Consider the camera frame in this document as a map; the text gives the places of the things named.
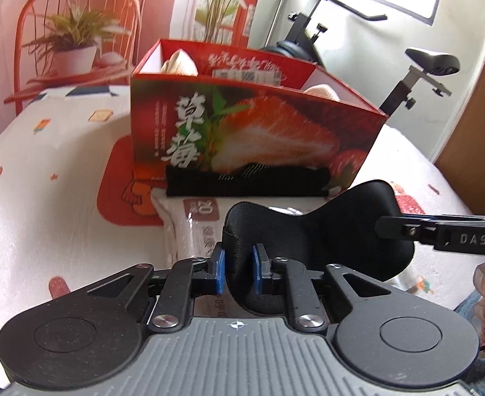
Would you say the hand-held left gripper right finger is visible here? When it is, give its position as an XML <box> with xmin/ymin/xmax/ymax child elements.
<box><xmin>251</xmin><ymin>243</ymin><xmax>392</xmax><ymax>333</ymax></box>

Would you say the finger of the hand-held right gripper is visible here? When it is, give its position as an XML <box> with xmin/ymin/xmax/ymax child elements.
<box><xmin>375</xmin><ymin>214</ymin><xmax>438</xmax><ymax>251</ymax></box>

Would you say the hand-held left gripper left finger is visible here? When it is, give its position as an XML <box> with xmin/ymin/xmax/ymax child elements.
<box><xmin>85</xmin><ymin>245</ymin><xmax>227</xmax><ymax>334</ymax></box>

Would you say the black eye mask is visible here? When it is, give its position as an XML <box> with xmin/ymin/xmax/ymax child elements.
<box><xmin>222</xmin><ymin>179</ymin><xmax>415</xmax><ymax>318</ymax></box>

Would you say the red strawberry print cardboard box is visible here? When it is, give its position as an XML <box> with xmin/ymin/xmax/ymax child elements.
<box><xmin>130</xmin><ymin>38</ymin><xmax>390</xmax><ymax>195</ymax></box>

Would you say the light pink knitted cloth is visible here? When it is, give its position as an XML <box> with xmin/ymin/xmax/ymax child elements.
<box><xmin>302</xmin><ymin>84</ymin><xmax>343</xmax><ymax>103</ymax></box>

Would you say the cream knitted cloth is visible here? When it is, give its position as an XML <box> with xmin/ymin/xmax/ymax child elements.
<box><xmin>161</xmin><ymin>49</ymin><xmax>199</xmax><ymax>77</ymax></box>

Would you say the white plastic package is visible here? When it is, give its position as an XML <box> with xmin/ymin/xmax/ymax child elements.
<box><xmin>149</xmin><ymin>194</ymin><xmax>330</xmax><ymax>267</ymax></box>

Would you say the black knitted cloth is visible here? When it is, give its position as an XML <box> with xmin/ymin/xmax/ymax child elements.
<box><xmin>165</xmin><ymin>164</ymin><xmax>335</xmax><ymax>198</ymax></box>

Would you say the brown wooden board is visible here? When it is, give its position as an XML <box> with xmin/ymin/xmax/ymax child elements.
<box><xmin>434</xmin><ymin>35</ymin><xmax>485</xmax><ymax>220</ymax></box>

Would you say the black exercise bike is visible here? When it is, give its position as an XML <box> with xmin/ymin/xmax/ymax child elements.
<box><xmin>263</xmin><ymin>0</ymin><xmax>462</xmax><ymax>113</ymax></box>

